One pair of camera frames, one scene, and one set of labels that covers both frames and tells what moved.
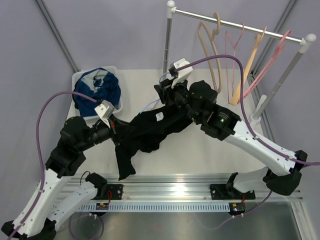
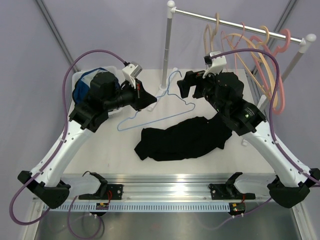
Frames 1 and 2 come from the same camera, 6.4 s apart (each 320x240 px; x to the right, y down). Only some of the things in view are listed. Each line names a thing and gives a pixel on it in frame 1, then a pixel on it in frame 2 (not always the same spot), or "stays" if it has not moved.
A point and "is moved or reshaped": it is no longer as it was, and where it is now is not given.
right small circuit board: (237, 208) stays
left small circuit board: (102, 206) stays
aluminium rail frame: (166, 188) stays
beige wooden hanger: (236, 99) to (263, 35)
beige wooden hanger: (217, 21) is moved or reshaped
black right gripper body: (175, 95) to (205, 87)
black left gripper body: (115, 132) to (128, 95)
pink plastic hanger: (271, 60) to (278, 74)
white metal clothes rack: (306, 41) stays
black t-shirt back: (152, 127) to (196, 137)
